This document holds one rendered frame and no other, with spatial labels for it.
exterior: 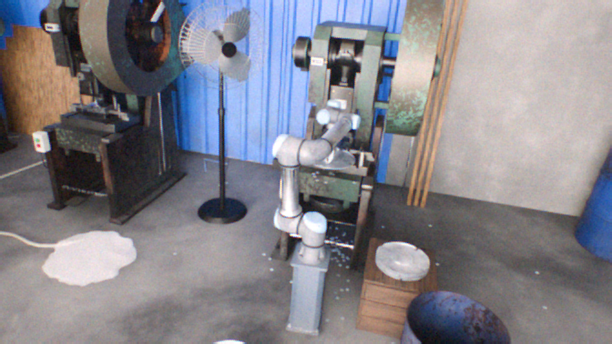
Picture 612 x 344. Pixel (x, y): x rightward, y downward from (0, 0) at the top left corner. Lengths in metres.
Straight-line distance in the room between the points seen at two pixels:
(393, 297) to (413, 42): 1.29
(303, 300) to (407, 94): 1.19
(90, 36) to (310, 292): 1.89
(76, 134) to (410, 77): 2.30
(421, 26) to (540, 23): 1.75
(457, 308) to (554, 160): 2.27
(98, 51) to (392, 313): 2.21
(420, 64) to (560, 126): 2.10
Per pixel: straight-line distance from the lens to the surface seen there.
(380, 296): 2.30
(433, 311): 2.16
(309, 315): 2.32
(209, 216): 3.27
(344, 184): 2.56
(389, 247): 2.44
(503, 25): 3.75
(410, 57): 2.15
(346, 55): 2.47
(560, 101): 3.97
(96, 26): 2.74
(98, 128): 3.31
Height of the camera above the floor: 1.74
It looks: 25 degrees down
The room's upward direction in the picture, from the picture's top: 5 degrees clockwise
